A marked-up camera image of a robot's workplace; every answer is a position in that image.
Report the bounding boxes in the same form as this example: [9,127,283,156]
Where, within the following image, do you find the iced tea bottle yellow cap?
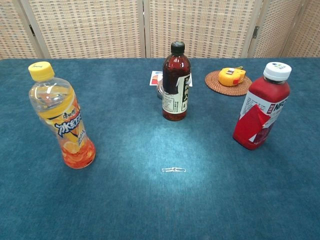
[27,61,97,170]

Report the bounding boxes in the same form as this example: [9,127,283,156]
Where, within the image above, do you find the dark brown bottle black cap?
[162,41,193,122]

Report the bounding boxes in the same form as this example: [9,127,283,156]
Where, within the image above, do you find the woven folding screen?
[0,0,320,60]

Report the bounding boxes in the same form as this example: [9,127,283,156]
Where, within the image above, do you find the red juice bottle white cap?
[232,61,293,151]

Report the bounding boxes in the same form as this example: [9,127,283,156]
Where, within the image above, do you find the blue tablecloth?
[0,57,320,240]

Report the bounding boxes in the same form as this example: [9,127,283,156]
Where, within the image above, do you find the yellow tape measure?
[218,66,247,87]

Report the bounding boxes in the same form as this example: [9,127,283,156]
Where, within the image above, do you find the white picture card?
[149,70,193,88]

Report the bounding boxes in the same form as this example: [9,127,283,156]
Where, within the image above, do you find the round woven brown coaster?
[204,69,253,97]

